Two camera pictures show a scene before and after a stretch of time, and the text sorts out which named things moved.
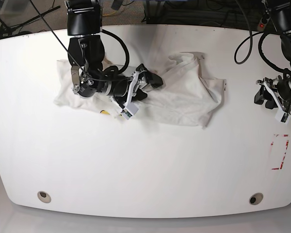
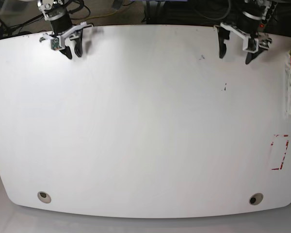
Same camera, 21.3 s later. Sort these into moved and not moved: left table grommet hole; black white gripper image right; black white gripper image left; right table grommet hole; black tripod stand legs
Moved: black white gripper image right; black white gripper image left
Not moved: black tripod stand legs; left table grommet hole; right table grommet hole
